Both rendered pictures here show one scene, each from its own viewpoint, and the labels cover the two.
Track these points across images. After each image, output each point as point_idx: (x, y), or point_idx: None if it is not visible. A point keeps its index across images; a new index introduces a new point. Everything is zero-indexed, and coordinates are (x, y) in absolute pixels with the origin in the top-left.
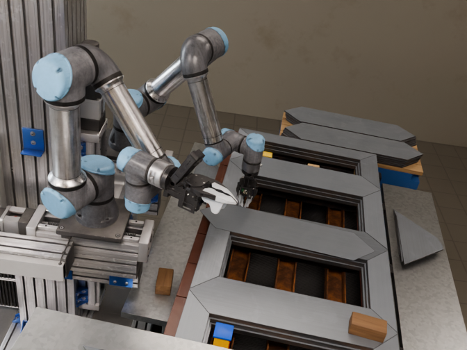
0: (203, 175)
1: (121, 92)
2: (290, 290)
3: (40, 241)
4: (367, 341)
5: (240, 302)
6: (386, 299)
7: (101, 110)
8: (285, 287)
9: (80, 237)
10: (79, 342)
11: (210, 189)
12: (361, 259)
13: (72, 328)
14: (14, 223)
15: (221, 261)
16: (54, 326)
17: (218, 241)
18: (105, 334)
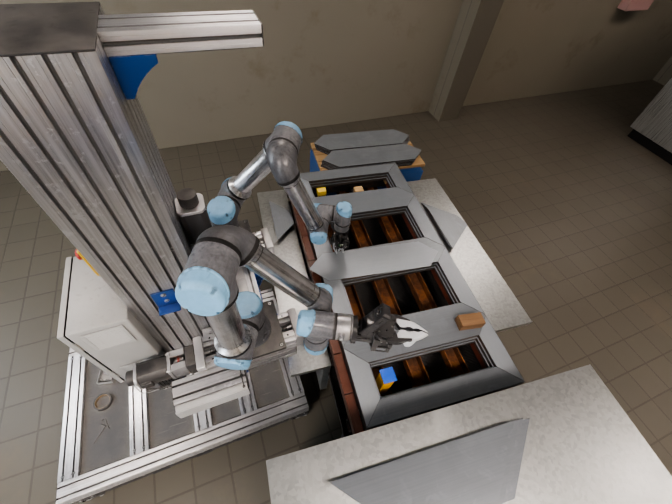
0: None
1: (266, 258)
2: (390, 297)
3: (214, 372)
4: (472, 331)
5: None
6: (465, 289)
7: None
8: (385, 297)
9: None
10: (321, 476)
11: (402, 332)
12: (433, 262)
13: (307, 465)
14: (182, 368)
15: (350, 310)
16: (292, 472)
17: (338, 292)
18: (334, 455)
